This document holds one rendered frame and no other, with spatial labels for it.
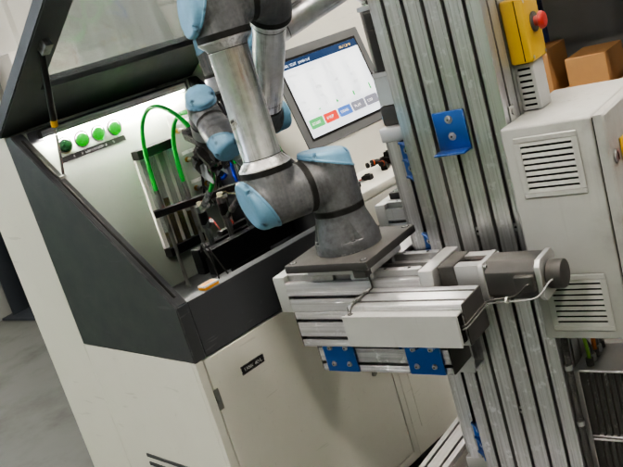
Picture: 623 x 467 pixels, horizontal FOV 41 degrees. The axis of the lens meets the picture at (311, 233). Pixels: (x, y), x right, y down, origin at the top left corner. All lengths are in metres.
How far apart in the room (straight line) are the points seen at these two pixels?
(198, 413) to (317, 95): 1.18
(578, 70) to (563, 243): 5.77
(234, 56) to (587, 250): 0.81
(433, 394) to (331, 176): 1.29
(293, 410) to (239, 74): 1.08
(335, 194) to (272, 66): 0.33
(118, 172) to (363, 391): 1.02
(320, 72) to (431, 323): 1.49
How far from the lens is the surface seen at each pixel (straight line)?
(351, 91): 3.00
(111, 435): 2.83
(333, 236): 1.81
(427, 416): 2.89
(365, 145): 2.97
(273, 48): 1.87
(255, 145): 1.74
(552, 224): 1.75
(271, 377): 2.35
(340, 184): 1.79
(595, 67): 7.44
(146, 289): 2.20
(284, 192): 1.74
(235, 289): 2.24
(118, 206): 2.67
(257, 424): 2.34
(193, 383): 2.24
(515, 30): 1.80
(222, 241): 2.51
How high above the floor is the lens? 1.57
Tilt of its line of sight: 15 degrees down
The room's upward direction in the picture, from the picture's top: 17 degrees counter-clockwise
